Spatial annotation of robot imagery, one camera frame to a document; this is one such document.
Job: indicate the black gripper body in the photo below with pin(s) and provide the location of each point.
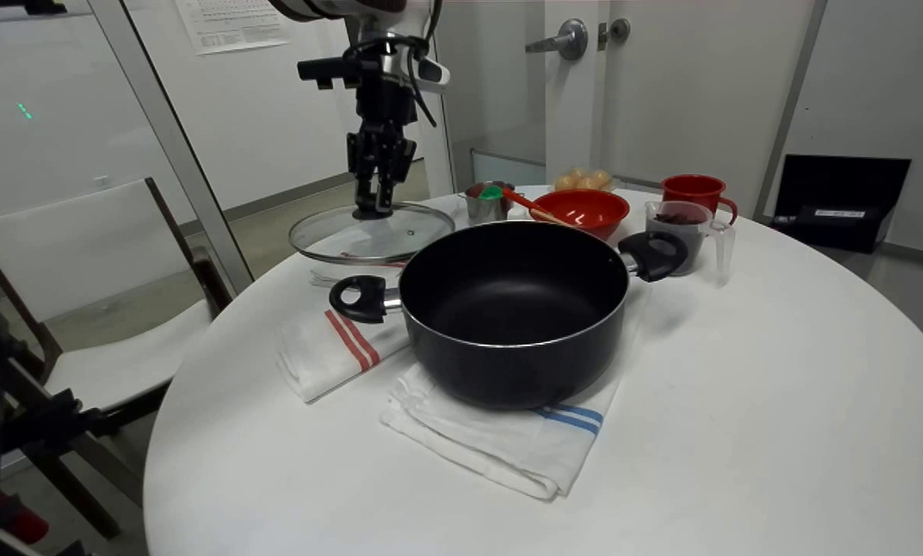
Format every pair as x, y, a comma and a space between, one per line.
386, 117

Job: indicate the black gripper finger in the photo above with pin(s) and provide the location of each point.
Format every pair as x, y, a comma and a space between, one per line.
395, 181
362, 181

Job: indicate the glass pot lid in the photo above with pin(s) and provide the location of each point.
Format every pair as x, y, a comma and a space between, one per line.
400, 235

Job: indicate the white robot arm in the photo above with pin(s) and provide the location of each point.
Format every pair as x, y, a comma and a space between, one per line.
378, 15

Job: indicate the black cooking pot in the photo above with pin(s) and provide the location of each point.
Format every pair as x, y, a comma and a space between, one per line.
512, 360

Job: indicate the metal tin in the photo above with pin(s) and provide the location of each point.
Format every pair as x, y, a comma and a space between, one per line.
486, 208

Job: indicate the green round piece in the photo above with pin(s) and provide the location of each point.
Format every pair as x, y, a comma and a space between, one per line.
492, 194

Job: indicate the white door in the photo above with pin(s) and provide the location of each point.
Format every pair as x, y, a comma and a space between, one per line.
492, 64

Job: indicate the orange spoon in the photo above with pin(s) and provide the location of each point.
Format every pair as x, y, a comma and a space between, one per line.
522, 203

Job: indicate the paper sheet on glass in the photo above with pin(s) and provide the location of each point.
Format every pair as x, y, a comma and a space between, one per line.
230, 23

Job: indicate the white towel red stripes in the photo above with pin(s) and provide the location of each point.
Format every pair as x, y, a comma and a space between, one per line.
324, 365

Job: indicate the beige lumpy food item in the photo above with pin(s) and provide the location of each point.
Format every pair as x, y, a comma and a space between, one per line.
585, 181

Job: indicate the red bowl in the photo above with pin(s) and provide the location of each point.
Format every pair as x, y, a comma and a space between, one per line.
593, 211

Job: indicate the silver door lock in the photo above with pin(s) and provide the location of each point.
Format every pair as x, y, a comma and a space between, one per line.
615, 32

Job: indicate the white towel blue stripes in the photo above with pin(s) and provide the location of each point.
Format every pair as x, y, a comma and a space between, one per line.
480, 443

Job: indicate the clear measuring cup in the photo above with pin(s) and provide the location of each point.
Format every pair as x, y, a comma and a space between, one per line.
677, 218

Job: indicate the white chair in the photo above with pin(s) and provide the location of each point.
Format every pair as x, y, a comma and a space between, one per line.
121, 355

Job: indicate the red cup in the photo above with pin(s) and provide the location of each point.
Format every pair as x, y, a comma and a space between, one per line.
694, 190

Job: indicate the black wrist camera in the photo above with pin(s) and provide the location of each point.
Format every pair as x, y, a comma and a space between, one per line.
332, 72

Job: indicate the grey frame post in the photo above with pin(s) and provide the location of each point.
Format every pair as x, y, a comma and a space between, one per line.
170, 143

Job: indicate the black camera stand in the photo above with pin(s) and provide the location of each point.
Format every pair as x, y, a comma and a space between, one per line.
28, 421

